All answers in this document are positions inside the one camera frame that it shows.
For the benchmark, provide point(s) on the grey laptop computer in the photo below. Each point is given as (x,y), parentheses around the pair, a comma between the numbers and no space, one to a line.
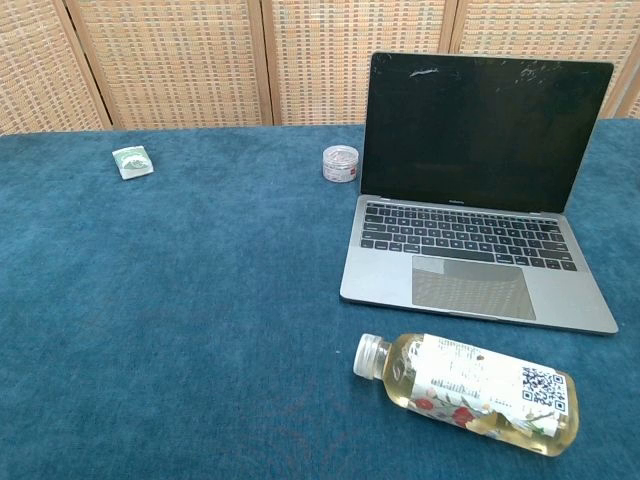
(450,140)

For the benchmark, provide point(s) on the small clear plastic jar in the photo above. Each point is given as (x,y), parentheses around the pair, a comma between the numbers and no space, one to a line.
(341,164)

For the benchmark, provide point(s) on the blue table cloth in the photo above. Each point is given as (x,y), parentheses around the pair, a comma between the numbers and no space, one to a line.
(200,300)

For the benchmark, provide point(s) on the green white paper packet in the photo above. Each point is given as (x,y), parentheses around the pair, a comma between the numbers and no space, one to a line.
(132,162)

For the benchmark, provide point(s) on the clear bottle yellow liquid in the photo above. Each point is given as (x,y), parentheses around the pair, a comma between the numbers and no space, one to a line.
(475,385)

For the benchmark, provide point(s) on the woven wooden folding screen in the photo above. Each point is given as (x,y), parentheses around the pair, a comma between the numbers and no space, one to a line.
(175,60)

